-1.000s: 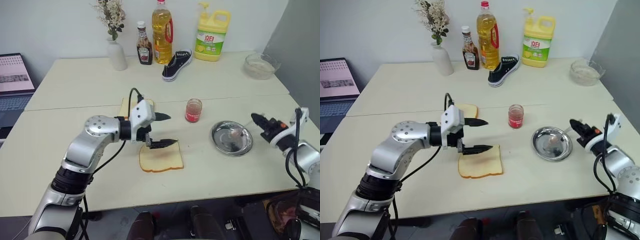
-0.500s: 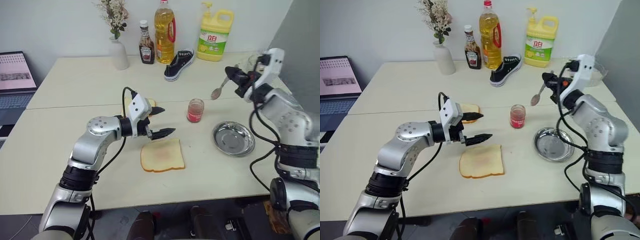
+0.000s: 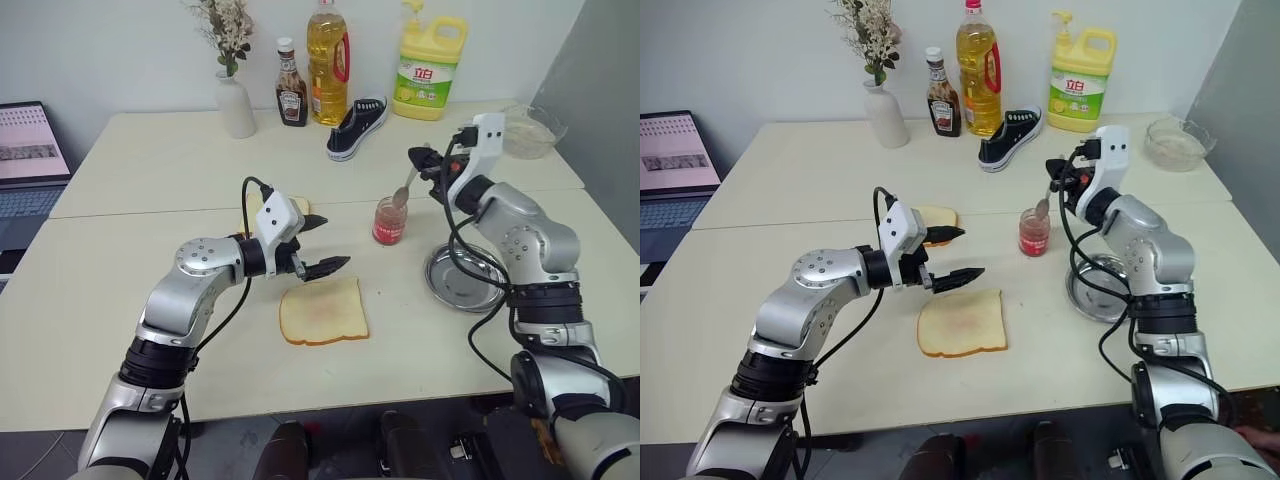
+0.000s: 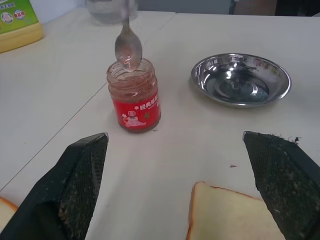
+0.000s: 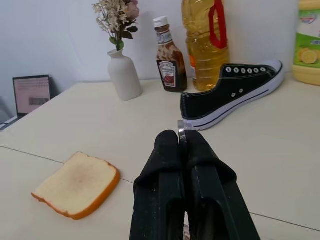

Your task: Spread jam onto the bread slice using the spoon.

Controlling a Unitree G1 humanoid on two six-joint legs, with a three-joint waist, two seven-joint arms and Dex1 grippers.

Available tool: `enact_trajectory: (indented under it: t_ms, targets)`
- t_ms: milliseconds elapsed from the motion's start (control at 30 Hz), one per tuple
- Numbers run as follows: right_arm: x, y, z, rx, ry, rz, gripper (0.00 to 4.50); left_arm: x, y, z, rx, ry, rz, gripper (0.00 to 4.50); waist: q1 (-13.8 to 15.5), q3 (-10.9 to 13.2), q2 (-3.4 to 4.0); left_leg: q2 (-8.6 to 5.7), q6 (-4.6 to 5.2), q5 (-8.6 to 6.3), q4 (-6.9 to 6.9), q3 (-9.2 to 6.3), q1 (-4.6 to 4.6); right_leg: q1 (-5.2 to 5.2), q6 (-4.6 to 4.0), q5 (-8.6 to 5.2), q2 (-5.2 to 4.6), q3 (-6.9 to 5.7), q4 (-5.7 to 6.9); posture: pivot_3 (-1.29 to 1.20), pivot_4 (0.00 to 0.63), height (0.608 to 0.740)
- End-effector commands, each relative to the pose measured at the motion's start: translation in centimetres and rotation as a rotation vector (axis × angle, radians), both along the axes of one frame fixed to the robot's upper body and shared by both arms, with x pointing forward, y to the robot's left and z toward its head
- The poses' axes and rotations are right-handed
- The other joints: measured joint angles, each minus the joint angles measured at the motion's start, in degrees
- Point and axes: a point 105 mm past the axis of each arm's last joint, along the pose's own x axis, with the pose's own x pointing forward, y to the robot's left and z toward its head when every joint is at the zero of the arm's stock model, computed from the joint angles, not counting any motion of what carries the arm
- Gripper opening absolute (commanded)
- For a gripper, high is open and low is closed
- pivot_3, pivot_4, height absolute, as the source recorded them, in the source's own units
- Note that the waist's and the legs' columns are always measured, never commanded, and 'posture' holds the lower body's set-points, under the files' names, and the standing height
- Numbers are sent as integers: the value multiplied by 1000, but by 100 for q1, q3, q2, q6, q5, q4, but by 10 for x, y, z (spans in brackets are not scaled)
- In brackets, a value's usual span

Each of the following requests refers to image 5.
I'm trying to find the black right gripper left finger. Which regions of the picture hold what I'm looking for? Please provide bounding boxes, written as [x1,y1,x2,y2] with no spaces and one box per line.
[129,129,186,240]

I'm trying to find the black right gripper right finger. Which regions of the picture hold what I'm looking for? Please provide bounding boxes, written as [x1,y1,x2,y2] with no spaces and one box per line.
[184,130,262,240]

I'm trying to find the white bread slice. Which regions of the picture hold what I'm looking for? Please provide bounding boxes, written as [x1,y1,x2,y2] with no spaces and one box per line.
[31,151,121,221]

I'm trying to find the black canvas sneaker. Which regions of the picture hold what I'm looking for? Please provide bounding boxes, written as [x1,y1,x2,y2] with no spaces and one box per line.
[180,60,284,131]

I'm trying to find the white ceramic vase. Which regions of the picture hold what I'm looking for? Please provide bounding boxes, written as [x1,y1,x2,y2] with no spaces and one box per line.
[107,48,144,102]

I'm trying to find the brown sauce squeeze bottle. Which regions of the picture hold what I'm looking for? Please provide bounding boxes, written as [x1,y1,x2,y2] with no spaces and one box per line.
[153,16,189,94]

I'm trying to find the large cooking oil bottle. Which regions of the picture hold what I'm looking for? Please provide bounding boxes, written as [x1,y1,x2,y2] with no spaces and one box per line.
[181,0,231,93]

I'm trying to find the laptop computer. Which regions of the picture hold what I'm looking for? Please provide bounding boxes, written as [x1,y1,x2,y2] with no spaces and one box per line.
[0,74,52,131]

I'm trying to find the dried flower bouquet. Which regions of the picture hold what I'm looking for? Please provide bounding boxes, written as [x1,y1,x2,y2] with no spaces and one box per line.
[91,0,140,53]

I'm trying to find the yellow lemon detergent bottle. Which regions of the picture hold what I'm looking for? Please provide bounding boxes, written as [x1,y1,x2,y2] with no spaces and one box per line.
[292,0,320,87]

